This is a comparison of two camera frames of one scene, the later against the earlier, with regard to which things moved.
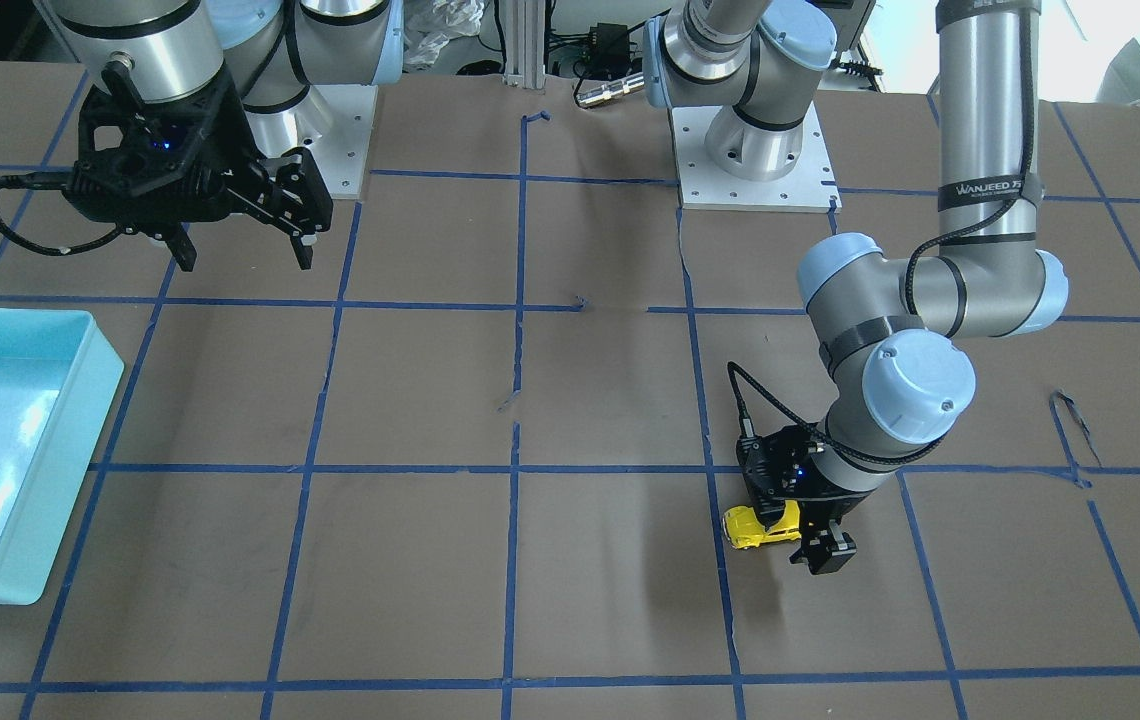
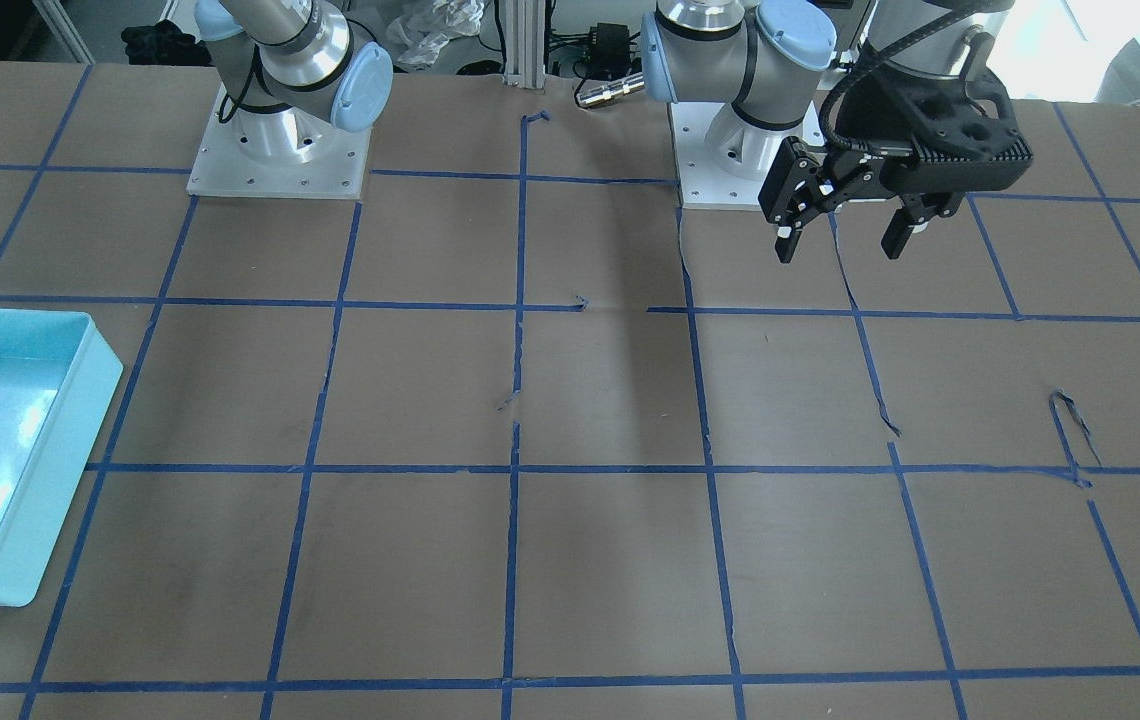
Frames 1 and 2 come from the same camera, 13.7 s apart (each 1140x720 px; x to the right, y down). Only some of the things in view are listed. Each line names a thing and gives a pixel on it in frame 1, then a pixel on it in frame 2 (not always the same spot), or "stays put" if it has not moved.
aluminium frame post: [525, 30] stays put
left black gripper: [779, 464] to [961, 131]
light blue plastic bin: [19, 401] stays put
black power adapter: [609, 50] stays put
